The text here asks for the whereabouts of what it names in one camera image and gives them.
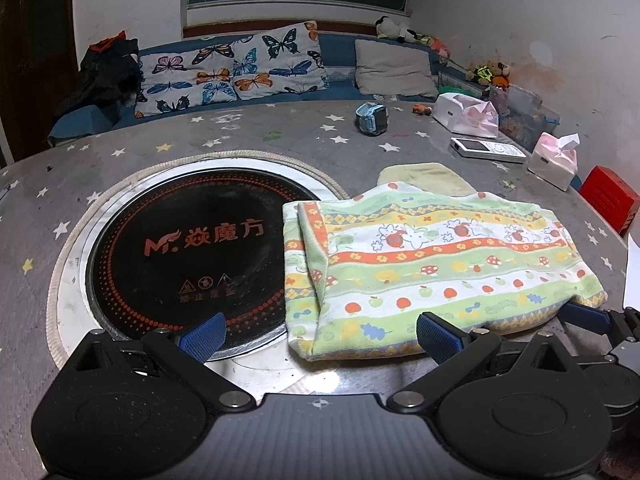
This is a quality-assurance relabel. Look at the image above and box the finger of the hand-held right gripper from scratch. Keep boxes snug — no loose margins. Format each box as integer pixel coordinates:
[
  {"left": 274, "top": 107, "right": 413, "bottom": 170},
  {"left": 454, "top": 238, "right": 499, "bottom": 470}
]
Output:
[{"left": 557, "top": 301, "right": 640, "bottom": 346}]

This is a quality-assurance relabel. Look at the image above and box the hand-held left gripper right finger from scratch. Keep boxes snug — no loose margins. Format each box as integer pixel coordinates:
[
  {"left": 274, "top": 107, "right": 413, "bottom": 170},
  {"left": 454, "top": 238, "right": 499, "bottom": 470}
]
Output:
[{"left": 387, "top": 311, "right": 571, "bottom": 411}]

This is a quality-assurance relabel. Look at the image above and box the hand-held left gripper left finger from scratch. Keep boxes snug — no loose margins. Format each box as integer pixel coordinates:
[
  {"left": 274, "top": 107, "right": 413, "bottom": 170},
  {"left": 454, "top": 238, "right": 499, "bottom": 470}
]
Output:
[{"left": 70, "top": 311, "right": 256, "bottom": 411}]

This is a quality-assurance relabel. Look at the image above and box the green striped cartoon print garment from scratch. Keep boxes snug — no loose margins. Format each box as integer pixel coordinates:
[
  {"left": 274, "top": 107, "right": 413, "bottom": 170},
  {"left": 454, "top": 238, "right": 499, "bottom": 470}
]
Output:
[{"left": 281, "top": 162, "right": 608, "bottom": 362}]

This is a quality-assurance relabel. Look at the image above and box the white paper sheet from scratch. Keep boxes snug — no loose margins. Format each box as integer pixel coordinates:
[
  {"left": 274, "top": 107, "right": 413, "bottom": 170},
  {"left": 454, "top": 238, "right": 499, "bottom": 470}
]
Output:
[{"left": 622, "top": 237, "right": 640, "bottom": 311}]

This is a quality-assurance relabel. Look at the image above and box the red box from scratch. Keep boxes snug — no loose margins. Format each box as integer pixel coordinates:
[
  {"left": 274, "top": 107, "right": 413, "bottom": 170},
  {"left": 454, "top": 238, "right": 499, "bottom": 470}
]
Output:
[{"left": 579, "top": 165, "right": 640, "bottom": 236}]

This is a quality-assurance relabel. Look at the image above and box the black round induction cooktop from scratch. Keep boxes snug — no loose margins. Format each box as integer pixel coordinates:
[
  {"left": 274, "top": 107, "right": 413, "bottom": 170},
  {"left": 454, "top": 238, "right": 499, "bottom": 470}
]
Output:
[{"left": 47, "top": 157, "right": 351, "bottom": 396}]

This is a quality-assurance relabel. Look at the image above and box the pink tissue pack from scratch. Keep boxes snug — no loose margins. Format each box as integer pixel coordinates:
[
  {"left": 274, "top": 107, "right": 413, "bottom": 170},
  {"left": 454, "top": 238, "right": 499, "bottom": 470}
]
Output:
[{"left": 527, "top": 131, "right": 581, "bottom": 192}]

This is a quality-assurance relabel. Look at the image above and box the white handheld device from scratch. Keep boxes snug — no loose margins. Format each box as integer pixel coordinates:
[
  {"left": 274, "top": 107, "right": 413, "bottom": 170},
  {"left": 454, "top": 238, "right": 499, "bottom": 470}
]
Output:
[{"left": 449, "top": 137, "right": 528, "bottom": 163}]

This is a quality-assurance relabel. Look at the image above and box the grey star print tablecloth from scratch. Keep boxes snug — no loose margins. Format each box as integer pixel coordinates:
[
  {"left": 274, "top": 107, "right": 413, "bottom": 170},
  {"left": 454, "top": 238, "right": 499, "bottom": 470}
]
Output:
[{"left": 0, "top": 97, "right": 640, "bottom": 480}]

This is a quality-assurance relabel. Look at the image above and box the clear plastic box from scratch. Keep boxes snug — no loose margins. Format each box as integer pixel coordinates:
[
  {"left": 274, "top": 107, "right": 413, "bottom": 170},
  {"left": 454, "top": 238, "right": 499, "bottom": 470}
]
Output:
[{"left": 487, "top": 84, "right": 560, "bottom": 136}]

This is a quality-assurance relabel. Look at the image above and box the white pink tissue bag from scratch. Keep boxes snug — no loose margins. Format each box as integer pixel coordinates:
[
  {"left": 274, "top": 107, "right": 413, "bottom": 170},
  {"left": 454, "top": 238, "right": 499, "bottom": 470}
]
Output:
[{"left": 432, "top": 92, "right": 500, "bottom": 139}]

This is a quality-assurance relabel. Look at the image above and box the small blue cup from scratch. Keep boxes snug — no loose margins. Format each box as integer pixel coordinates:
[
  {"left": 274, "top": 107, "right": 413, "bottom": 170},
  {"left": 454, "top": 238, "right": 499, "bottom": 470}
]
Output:
[{"left": 354, "top": 102, "right": 391, "bottom": 137}]

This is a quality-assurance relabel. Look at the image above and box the brown plush bear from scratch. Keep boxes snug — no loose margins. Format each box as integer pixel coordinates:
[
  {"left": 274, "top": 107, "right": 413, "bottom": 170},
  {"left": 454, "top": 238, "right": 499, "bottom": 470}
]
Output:
[{"left": 488, "top": 60, "right": 512, "bottom": 91}]

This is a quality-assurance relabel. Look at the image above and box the grey pillow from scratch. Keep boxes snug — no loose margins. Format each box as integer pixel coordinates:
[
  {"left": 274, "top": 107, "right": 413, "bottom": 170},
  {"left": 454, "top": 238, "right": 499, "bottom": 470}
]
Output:
[{"left": 354, "top": 38, "right": 440, "bottom": 100}]

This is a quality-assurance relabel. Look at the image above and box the black cloth pile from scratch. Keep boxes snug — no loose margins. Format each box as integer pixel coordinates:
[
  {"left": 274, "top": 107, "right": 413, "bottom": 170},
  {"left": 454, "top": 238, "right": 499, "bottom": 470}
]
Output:
[{"left": 52, "top": 30, "right": 143, "bottom": 121}]

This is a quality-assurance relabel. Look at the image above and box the pink plush toy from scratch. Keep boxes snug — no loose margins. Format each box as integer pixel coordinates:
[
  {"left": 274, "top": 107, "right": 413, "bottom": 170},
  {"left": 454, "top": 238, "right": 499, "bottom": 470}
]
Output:
[{"left": 424, "top": 35, "right": 452, "bottom": 67}]

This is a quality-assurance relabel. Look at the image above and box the blue sofa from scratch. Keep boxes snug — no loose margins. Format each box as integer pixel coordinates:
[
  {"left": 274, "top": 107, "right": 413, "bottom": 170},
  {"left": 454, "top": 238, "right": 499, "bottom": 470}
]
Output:
[{"left": 47, "top": 30, "right": 583, "bottom": 191}]

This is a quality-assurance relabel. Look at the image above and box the black and white plush toy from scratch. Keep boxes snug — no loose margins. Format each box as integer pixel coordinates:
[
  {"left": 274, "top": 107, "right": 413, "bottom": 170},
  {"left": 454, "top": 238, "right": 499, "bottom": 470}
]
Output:
[{"left": 375, "top": 15, "right": 421, "bottom": 44}]

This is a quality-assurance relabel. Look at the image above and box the dark wooden door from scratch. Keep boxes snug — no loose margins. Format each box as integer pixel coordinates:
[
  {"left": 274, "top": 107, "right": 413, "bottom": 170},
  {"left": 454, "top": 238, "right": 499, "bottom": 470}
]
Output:
[{"left": 0, "top": 0, "right": 81, "bottom": 166}]

